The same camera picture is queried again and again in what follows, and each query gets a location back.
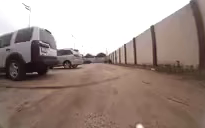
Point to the robot's own part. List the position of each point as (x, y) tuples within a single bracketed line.
[(139, 126)]

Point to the brown dirt road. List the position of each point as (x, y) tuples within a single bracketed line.
[(116, 96)]

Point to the silver car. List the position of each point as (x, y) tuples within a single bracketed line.
[(68, 57)]

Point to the distant trees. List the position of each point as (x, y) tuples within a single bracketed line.
[(96, 55)]

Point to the pale panelled wall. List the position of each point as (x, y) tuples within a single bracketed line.
[(176, 40)]

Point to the street lamp pole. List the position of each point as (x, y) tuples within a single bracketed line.
[(29, 13)]

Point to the white suv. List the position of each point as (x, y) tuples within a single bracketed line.
[(21, 51)]

